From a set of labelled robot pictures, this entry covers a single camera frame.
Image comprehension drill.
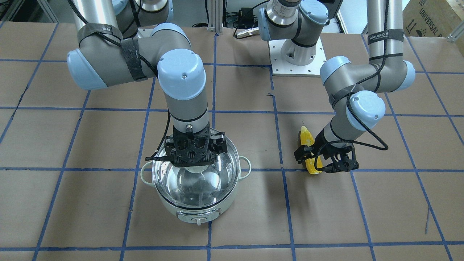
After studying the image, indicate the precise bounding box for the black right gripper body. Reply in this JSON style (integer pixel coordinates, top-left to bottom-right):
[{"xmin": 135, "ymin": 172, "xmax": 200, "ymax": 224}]
[{"xmin": 165, "ymin": 124, "xmax": 228, "ymax": 167}]

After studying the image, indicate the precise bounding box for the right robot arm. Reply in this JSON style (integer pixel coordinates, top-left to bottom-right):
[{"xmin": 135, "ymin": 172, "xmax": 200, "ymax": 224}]
[{"xmin": 67, "ymin": 0, "xmax": 227, "ymax": 167}]

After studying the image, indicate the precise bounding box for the yellow corn cob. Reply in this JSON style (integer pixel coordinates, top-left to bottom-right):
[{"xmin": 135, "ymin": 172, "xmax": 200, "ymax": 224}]
[{"xmin": 298, "ymin": 126, "xmax": 323, "ymax": 175}]

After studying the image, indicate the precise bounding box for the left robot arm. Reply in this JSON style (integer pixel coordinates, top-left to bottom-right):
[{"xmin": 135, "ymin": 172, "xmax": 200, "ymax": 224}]
[{"xmin": 258, "ymin": 0, "xmax": 415, "ymax": 173}]

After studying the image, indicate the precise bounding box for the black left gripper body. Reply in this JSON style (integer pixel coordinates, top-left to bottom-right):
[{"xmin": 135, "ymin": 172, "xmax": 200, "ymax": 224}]
[{"xmin": 299, "ymin": 130, "xmax": 359, "ymax": 174}]

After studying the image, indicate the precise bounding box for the pale green cooking pot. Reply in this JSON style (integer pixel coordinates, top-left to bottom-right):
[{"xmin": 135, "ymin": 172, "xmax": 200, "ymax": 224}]
[{"xmin": 140, "ymin": 129, "xmax": 250, "ymax": 225}]

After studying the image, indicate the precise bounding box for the glass pot lid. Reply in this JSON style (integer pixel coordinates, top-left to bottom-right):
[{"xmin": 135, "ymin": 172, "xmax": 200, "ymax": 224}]
[{"xmin": 152, "ymin": 137, "xmax": 240, "ymax": 210}]

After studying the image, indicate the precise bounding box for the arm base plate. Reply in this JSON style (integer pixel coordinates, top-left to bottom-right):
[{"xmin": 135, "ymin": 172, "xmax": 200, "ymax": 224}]
[{"xmin": 268, "ymin": 38, "xmax": 327, "ymax": 77}]

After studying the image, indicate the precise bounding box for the cardboard box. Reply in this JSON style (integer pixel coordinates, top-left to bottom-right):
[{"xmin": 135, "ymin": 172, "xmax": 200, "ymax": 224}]
[{"xmin": 403, "ymin": 0, "xmax": 464, "ymax": 37}]

